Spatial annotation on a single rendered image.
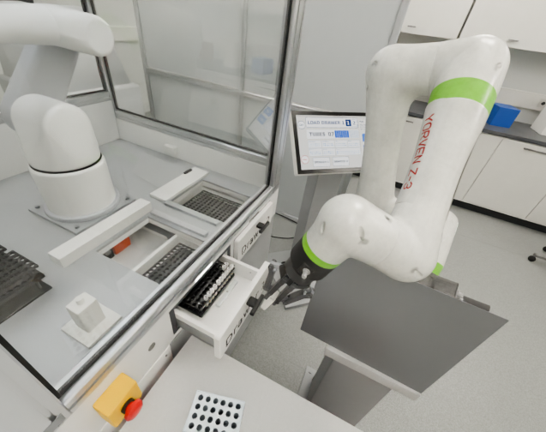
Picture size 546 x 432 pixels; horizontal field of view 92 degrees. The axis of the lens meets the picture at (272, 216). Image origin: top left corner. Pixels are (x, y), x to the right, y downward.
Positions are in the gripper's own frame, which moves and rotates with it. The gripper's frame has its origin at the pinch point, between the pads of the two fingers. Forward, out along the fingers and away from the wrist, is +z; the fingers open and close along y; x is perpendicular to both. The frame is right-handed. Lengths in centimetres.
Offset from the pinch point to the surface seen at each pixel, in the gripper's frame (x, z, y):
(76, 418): -39.5, 10.0, -18.8
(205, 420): -26.6, 15.0, 3.3
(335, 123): 97, -15, -18
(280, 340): 41, 89, 32
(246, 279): 10.7, 15.0, -7.9
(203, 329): -12.8, 9.6, -9.6
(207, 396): -22.4, 15.9, 0.9
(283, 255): 104, 96, 6
